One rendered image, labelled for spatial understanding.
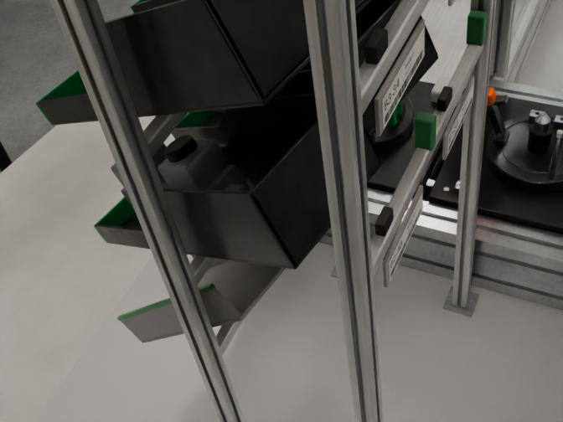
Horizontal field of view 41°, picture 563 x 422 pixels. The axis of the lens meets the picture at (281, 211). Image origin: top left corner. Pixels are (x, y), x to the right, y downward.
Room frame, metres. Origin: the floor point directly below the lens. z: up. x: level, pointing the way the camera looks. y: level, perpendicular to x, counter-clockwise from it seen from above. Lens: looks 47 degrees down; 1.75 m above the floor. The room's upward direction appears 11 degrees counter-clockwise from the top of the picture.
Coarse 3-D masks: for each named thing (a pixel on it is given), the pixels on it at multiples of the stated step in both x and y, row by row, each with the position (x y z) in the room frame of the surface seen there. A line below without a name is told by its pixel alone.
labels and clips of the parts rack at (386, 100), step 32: (448, 0) 0.48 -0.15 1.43; (384, 32) 0.38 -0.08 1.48; (416, 32) 0.41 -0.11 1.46; (480, 32) 0.57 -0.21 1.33; (416, 64) 0.41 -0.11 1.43; (384, 96) 0.36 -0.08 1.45; (448, 96) 0.50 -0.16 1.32; (384, 128) 0.36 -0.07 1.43; (416, 128) 0.45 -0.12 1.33; (448, 128) 0.49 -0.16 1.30; (416, 192) 0.42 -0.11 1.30; (384, 224) 0.37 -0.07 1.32; (224, 352) 0.43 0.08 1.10
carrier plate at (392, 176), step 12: (420, 84) 0.95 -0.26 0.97; (432, 84) 0.94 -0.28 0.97; (408, 96) 0.92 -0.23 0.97; (420, 96) 0.92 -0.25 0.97; (420, 108) 0.89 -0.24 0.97; (432, 108) 0.88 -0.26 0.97; (444, 132) 0.83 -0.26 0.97; (408, 144) 0.81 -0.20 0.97; (384, 156) 0.80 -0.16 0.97; (396, 156) 0.80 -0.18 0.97; (408, 156) 0.79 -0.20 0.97; (432, 156) 0.78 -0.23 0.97; (384, 168) 0.77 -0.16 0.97; (396, 168) 0.77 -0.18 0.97; (432, 168) 0.77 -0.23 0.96; (372, 180) 0.76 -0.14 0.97; (384, 180) 0.75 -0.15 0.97; (396, 180) 0.75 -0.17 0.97
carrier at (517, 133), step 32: (512, 128) 0.79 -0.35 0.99; (544, 128) 0.73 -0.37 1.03; (448, 160) 0.77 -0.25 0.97; (512, 160) 0.72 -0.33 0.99; (544, 160) 0.71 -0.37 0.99; (448, 192) 0.71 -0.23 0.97; (480, 192) 0.69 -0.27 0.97; (512, 192) 0.68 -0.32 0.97; (544, 192) 0.67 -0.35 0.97; (544, 224) 0.62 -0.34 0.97
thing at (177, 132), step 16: (384, 0) 0.61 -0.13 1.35; (400, 0) 0.58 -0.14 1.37; (368, 16) 0.62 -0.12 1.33; (384, 16) 0.56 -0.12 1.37; (368, 32) 0.54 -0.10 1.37; (432, 48) 0.58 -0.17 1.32; (432, 64) 0.57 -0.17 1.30; (304, 80) 0.52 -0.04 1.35; (384, 80) 0.52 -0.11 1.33; (416, 80) 0.54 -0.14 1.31; (192, 112) 0.69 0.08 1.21; (208, 112) 0.70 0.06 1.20; (240, 112) 0.58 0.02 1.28; (368, 112) 0.50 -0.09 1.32; (176, 128) 0.66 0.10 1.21; (192, 128) 0.64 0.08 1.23; (208, 128) 0.62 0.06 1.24; (224, 128) 0.60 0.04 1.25; (368, 128) 0.49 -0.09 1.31; (224, 144) 0.61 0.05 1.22
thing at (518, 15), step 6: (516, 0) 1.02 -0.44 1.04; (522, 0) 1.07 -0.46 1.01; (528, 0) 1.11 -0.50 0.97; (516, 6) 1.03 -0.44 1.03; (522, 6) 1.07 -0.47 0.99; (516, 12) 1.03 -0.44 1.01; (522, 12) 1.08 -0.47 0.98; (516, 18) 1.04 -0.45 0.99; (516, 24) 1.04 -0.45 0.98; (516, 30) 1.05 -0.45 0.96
